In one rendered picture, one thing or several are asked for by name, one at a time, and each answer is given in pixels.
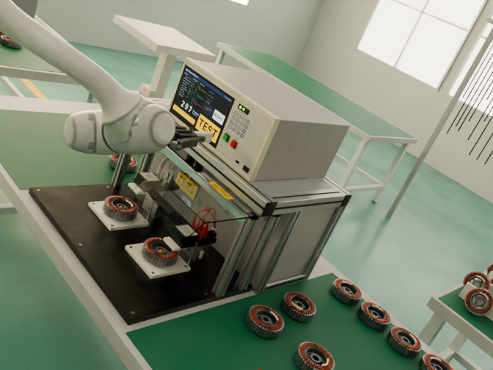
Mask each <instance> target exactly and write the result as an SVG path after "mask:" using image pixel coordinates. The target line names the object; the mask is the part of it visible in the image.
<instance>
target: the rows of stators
mask: <svg viewBox="0 0 493 370"><path fill-rule="evenodd" d="M331 291H332V293H333V294H334V296H335V297H336V298H338V299H339V300H340V301H341V300H342V302H344V303H346V304H348V305H357V304H358V303H359V301H360V300H361V299H362V292H361V291H360V289H359V288H358V287H357V286H356V285H355V284H353V283H352V282H350V281H348V280H345V279H340V278H339V279H336V280H335V281H334V283H333V284H332V286H331ZM358 314H359V317H360V319H361V320H362V321H363V322H364V323H366V324H368V326H369V325H370V327H372V328H374V329H377V330H386V329H387V327H388V325H389V324H390V322H391V318H390V315H389V314H388V312H386V311H385V309H383V308H382V307H381V306H379V305H377V304H375V303H373V302H363V303H362V304H361V306H360V307H359V309H358ZM387 340H388V342H389V343H390V345H391V346H392V347H393V349H395V350H396V351H397V352H400V354H402V355H405V356H407V357H410V358H414V357H416V356H417V355H418V354H419V352H420V350H421V349H422V344H421V343H420V340H419V339H418V338H417V336H415V335H414V334H413V333H411V332H410V331H408V330H407V329H405V328H402V327H392V328H391V330H390V332H389V333H388V334H387ZM419 367H420V370H453V368H452V367H451V366H450V364H448V363H447V362H446V361H445V360H443V359H441V357H439V356H437V355H433V354H430V353H427V354H424V356H423V357H422V358H421V360H420V362H419Z"/></svg>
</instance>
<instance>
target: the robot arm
mask: <svg viewBox="0 0 493 370"><path fill-rule="evenodd" d="M0 31H1V32H2V33H4V34H5V35H6V36H8V37H9V38H10V39H12V40H14V41H15V42H16V43H18V44H19V45H21V46H23V47H24V48H26V49H27V50H29V51H30V52H32V53H33V54H35V55H37V56H38V57H39V58H41V59H43V60H45V61H46V62H47V63H49V64H50V65H53V66H54V67H55V68H57V69H58V70H60V71H62V72H63V73H65V74H66V75H68V76H69V77H70V78H72V79H74V80H75V81H77V82H78V83H79V84H81V85H82V86H83V87H85V88H86V89H87V90H88V91H89V92H90V93H91V94H92V95H93V96H94V97H95V99H96V100H97V101H98V103H99V104H100V106H101V109H96V110H87V111H82V112H77V113H74V114H71V115H69V116H68V117H67V119H66V121H65V124H64V129H63V133H64V138H65V141H66V143H67V146H68V147H69V148H72V149H74V150H77V151H79V152H82V153H90V154H98V155H116V154H120V153H124V154H128V155H145V154H150V153H155V152H158V151H160V150H162V149H164V148H165V147H166V146H167V145H173V146H175V150H180V149H184V148H192V147H197V144H198V142H207V143H210V142H211V140H212V137H213V133H212V132H211V131H193V128H191V127H190V128H189V129H187V127H184V126H177V125H175V120H174V118H173V116H172V115H171V114H170V113H169V112H168V111H167V110H166V109H165V108H164V107H162V106H159V105H158V104H154V103H153V102H152V101H149V100H148V99H146V98H145V97H144V96H143V95H141V94H140V93H139V92H137V91H129V90H127V89H125V88H124V87H122V86H121V85H120V84H119V83H118V82H117V81H116V80H115V79H114V78H113V77H111V76H110V75H109V74H108V73H107V72H106V71H105V70H104V69H103V68H101V67H100V66H99V65H97V64H96V63H95V62H93V61H92V60H91V59H89V58H88V57H86V56H85V55H83V54H82V53H81V52H80V51H78V50H77V49H75V48H74V47H72V46H71V45H70V44H68V43H66V42H65V41H64V40H63V39H61V38H60V37H58V36H56V35H55V34H54V33H53V32H51V31H49V30H48V29H47V28H45V27H44V26H43V25H41V24H40V23H38V22H36V20H34V19H33V18H31V17H30V16H28V15H27V14H26V13H25V12H24V11H22V10H21V9H20V8H19V7H17V6H16V5H15V4H14V3H13V2H12V1H11V0H0Z"/></svg>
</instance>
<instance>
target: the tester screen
mask: <svg viewBox="0 0 493 370"><path fill-rule="evenodd" d="M182 100H184V101H185V102H186V103H188V104H189V105H190V106H192V107H193V109H192V111H191V114H189V113H188V112H187V111H186V110H185V109H183V108H182V107H181V106H180V104H181V101H182ZM232 101H233V100H232V99H230V98H228V97H227V96H226V95H225V94H223V93H222V92H220V91H219V90H217V89H216V88H215V87H213V86H212V85H210V84H209V83H207V82H206V81H205V80H203V79H201V78H200V77H199V76H198V75H196V74H195V73H193V72H192V71H190V70H189V69H188V68H185V70H184V73H183V77H182V79H181V82H180V86H179V88H178V91H177V94H176V96H175V100H174V103H173V105H172V109H171V110H172V111H173V112H174V113H175V114H176V115H177V116H179V117H180V118H181V119H183V120H184V121H185V122H187V123H188V124H189V125H190V126H191V127H192V128H194V129H195V130H196V131H199V130H197V129H196V128H195V127H196V124H197V121H198V119H199V116H200V114H201V115H203V116H204V117H206V118H207V119H208V120H210V121H211V122H212V123H213V124H215V125H216V126H217V127H219V128H220V129H222V126H223V124H222V125H221V124H219V123H218V122H216V121H215V120H214V119H213V118H212V117H210V116H209V115H207V114H206V113H205V112H204V111H203V110H202V108H203V106H204V103H205V102H206V103H208V104H209V105H211V106H212V107H213V108H214V109H216V110H217V111H218V112H220V113H221V114H223V115H224V116H225V118H226V116H227V113H228V111H229V108H230V105H231V103H232ZM174 104H175V105H176V106H178V107H179V108H180V109H182V110H183V111H184V112H185V113H186V114H188V115H189V116H190V117H192V118H193V119H194V120H195V122H194V125H193V124H192V123H190V122H189V121H188V120H187V119H186V118H185V117H183V116H182V115H181V114H179V113H178V112H177V111H175V110H174V109H173V106H174ZM225 118H224V120H225ZM223 123H224V122H223Z"/></svg>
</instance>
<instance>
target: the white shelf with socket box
mask: <svg viewBox="0 0 493 370"><path fill-rule="evenodd" d="M113 22H114V23H116V24H117V25H118V26H120V27H121V28H123V29H124V30H125V31H127V32H128V33H129V34H131V35H133V36H134V37H135V38H136V39H138V40H140V41H141V42H142V43H144V44H145V45H146V46H148V47H149V48H151V49H152V50H154V51H155V52H158V53H160V56H159V58H158V62H157V65H156V69H155V71H154V74H153V78H152V81H151V83H150V85H149V84H141V86H140V89H139V93H140V94H141V95H143V96H144V97H149V98H162V99H163V97H164V93H165V90H166V88H167V84H168V81H169V78H170V75H171V72H172V69H173V66H174V64H175V60H176V57H177V56H179V57H188V58H192V59H198V60H202V61H206V62H215V60H216V55H214V54H212V53H211V52H210V51H208V50H206V49H205V48H203V47H202V46H200V45H199V44H197V43H195V42H194V41H193V40H191V39H189V38H188V37H186V36H185V35H183V34H181V33H180V32H179V31H177V30H175V29H173V28H170V27H167V26H161V25H158V24H154V23H148V22H145V21H140V20H136V19H133V18H126V17H123V16H120V15H114V20H113Z"/></svg>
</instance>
